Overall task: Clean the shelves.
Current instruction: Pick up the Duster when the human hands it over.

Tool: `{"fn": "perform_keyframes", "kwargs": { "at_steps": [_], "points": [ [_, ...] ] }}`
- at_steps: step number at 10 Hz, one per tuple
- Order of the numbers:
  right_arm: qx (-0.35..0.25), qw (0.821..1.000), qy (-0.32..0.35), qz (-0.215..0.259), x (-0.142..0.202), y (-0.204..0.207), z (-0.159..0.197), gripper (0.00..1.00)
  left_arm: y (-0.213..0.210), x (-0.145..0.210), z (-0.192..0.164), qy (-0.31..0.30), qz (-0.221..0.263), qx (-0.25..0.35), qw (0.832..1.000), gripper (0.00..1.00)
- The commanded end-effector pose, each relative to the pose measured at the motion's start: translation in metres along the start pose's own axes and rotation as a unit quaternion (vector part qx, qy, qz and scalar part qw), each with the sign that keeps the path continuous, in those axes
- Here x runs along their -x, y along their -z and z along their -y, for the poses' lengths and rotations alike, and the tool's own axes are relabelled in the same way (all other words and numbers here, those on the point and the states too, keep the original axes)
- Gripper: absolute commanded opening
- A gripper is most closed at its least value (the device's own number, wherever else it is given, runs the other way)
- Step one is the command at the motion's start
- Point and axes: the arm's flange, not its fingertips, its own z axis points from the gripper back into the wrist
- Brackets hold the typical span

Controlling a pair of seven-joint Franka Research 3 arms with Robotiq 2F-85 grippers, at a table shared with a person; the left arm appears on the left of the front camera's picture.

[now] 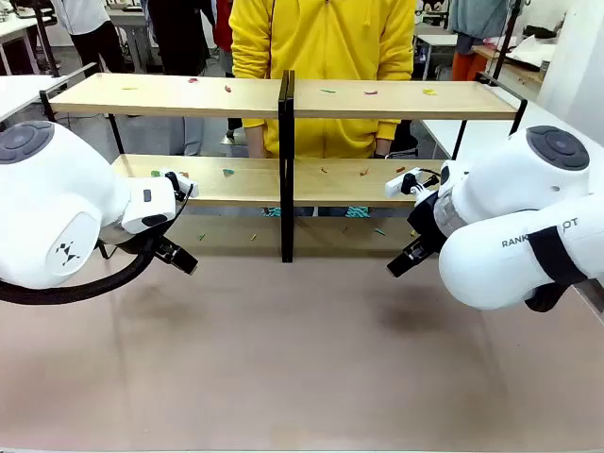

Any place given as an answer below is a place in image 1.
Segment white background desk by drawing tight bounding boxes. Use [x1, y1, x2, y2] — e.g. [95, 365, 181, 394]
[0, 16, 42, 76]
[414, 31, 459, 81]

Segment person white shirt black trousers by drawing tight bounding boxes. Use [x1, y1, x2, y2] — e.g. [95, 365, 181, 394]
[50, 0, 126, 75]

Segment person with red garment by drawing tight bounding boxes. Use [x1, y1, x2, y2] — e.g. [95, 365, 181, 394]
[211, 0, 235, 54]

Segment white paper sheet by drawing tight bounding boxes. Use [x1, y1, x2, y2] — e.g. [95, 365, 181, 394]
[507, 35, 561, 67]

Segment right forearm yellow sleeve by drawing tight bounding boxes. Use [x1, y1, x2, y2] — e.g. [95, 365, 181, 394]
[229, 44, 273, 130]

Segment black right arm cable strap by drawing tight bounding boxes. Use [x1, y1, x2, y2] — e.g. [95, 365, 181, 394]
[523, 226, 587, 313]

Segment black stand pole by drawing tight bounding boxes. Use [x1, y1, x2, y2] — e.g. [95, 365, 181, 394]
[490, 0, 524, 87]
[33, 0, 61, 78]

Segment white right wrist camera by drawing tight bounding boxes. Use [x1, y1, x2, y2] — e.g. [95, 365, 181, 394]
[384, 167, 443, 200]

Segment wooden shelf black frame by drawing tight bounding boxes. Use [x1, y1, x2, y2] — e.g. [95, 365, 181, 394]
[286, 70, 529, 263]
[40, 63, 290, 263]

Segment person in dark clothes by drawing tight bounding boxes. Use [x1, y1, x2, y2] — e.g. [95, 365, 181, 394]
[148, 0, 209, 77]

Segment wooden background table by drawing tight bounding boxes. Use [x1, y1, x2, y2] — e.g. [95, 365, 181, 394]
[471, 44, 548, 89]

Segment white side table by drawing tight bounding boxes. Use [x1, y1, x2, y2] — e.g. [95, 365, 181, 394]
[0, 75, 68, 125]

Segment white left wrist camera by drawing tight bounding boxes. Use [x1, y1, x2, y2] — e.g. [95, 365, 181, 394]
[159, 168, 200, 198]

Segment black left arm cable sleeve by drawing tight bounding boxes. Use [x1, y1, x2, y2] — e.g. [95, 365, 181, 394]
[0, 187, 195, 306]

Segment left forearm yellow sleeve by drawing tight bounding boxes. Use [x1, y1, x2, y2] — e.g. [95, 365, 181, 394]
[375, 44, 417, 142]

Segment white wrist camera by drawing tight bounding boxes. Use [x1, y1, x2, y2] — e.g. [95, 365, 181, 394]
[159, 168, 200, 198]
[384, 167, 443, 200]

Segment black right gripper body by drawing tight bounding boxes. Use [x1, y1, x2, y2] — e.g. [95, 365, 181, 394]
[406, 189, 447, 252]

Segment large white table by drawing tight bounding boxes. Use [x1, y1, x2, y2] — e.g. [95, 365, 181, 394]
[421, 98, 604, 161]

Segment person in yellow hoodie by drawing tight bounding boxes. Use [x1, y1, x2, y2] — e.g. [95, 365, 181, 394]
[228, 0, 417, 159]

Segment person's right hand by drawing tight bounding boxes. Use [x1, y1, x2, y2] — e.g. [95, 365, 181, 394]
[245, 126, 266, 159]

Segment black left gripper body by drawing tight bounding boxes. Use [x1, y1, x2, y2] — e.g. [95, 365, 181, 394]
[148, 233, 176, 261]

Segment person in orange trousers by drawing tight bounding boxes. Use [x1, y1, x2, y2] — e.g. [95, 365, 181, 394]
[451, 49, 485, 82]

